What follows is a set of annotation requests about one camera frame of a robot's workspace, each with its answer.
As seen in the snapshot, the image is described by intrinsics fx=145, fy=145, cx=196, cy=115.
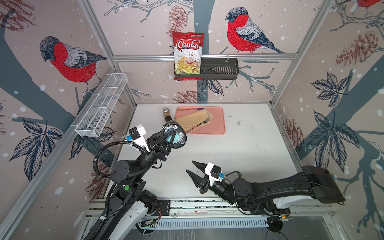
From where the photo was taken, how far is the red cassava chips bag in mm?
832

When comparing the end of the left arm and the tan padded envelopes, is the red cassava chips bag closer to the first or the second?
the tan padded envelopes

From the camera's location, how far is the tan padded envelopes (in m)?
1.07

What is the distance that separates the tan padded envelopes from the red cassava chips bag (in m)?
0.32

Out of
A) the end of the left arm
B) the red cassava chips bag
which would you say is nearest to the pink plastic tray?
the red cassava chips bag

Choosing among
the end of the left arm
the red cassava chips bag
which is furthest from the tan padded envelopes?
the end of the left arm

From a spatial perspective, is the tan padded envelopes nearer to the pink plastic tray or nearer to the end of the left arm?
the pink plastic tray

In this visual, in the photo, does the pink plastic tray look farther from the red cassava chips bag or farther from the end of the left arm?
the end of the left arm

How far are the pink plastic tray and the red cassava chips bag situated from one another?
33cm

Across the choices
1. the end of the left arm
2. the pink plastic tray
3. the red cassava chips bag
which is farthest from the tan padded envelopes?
the end of the left arm

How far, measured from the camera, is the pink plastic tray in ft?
3.50

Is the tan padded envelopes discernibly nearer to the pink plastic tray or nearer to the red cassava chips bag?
the pink plastic tray

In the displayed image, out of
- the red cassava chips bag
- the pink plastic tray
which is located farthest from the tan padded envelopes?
the red cassava chips bag

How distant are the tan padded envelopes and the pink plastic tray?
0.04ft
